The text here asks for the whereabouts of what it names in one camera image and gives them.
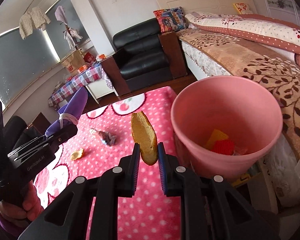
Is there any long bread crust piece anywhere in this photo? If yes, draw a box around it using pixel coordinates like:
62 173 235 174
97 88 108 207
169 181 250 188
131 111 158 166

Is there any red foam fruit net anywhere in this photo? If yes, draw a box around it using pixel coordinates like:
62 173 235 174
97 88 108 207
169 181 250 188
211 139 235 155

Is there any purple cloth pouch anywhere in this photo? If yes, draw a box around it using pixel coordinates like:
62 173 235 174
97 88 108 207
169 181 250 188
45 87 88 137

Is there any pink plastic trash bucket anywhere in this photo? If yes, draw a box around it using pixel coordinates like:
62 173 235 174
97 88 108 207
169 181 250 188
171 76 283 179

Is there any person's left hand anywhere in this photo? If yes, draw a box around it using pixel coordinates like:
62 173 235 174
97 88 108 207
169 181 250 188
0 181 44 228

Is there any crumpled silver foil wrapper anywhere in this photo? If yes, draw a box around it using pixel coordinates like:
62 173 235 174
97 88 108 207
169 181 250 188
89 128 116 146

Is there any pink polka dot blanket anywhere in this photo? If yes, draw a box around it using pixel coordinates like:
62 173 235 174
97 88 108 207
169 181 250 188
33 86 183 240

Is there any small bread crust piece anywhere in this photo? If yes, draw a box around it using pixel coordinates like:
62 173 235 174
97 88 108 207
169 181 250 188
70 148 84 160

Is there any white low table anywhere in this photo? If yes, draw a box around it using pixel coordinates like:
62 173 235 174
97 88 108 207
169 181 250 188
85 79 119 105

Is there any plaid tablecloth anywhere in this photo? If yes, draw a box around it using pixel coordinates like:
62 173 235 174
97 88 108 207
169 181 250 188
48 63 114 109

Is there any black leather armchair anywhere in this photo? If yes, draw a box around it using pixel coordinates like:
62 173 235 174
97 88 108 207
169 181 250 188
101 18 187 96

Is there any red gift box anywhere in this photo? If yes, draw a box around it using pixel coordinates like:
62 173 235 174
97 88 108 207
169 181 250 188
84 52 96 64

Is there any brown paper shopping bag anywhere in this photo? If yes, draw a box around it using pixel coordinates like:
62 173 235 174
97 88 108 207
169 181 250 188
61 50 85 75

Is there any coat stand with clothes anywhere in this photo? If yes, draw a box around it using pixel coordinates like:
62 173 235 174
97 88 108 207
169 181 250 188
55 5 83 51

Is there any colourful patterned cushion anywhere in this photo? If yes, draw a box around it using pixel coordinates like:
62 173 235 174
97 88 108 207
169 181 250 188
153 7 186 33

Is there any bed with white mattress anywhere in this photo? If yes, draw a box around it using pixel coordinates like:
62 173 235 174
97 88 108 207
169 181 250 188
157 0 300 204

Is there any brown leaf pattern blanket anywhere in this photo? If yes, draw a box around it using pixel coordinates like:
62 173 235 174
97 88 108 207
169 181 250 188
177 29 300 158

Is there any hanging white garment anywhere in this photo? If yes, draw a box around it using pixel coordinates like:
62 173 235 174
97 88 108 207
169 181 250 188
19 7 51 40

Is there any white pink dotted quilt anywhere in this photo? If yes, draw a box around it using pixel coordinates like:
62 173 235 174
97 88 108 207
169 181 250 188
185 11 300 56

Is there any yellow red small pillow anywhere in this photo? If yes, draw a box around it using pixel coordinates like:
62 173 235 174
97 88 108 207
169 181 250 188
232 3 254 15

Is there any white wardrobe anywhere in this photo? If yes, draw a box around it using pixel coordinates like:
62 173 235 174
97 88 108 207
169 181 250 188
264 0 300 26

